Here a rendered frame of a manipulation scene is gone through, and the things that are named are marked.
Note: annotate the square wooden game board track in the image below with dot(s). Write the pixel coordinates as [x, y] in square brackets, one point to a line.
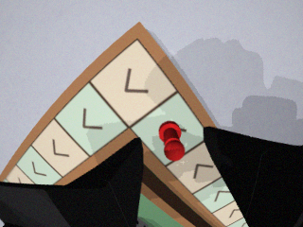
[150, 161]

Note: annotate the red pawn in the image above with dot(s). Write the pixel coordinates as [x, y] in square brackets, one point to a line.
[169, 132]

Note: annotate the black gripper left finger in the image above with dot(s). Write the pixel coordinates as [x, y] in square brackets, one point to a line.
[106, 196]

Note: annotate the white die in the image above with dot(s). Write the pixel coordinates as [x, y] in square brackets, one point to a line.
[140, 223]

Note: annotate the wooden game board with arrow squares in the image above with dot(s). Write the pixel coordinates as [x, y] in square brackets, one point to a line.
[132, 92]

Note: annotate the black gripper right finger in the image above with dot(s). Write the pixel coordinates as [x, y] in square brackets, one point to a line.
[264, 177]

